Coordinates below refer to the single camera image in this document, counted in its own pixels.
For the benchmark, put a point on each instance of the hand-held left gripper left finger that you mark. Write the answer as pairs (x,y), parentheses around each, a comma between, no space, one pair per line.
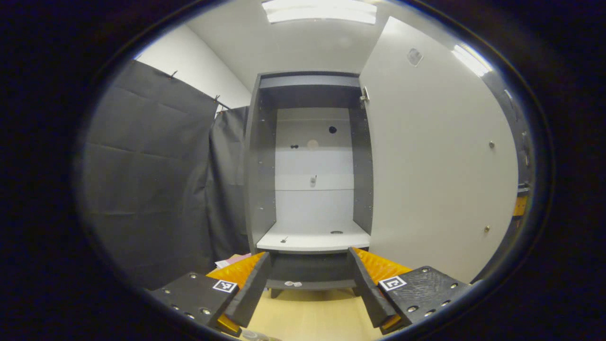
(253,289)

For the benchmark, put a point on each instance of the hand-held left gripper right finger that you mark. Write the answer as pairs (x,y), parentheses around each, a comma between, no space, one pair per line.
(364,289)

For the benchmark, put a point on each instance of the grey cabinet door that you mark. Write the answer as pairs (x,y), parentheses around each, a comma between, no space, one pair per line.
(435,166)

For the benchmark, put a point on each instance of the metal door hinge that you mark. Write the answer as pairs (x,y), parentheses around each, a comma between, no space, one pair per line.
(364,96)

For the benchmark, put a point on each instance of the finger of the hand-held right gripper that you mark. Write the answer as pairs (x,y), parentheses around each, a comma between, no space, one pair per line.
(521,207)

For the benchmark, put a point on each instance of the ceiling light panel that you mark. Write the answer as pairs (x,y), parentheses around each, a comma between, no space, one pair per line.
(319,10)
(471,60)

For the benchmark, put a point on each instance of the white cabinet shelf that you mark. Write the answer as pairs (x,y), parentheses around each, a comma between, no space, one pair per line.
(312,241)

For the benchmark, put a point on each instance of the pink paper sheets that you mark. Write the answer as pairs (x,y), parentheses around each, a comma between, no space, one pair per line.
(234,259)

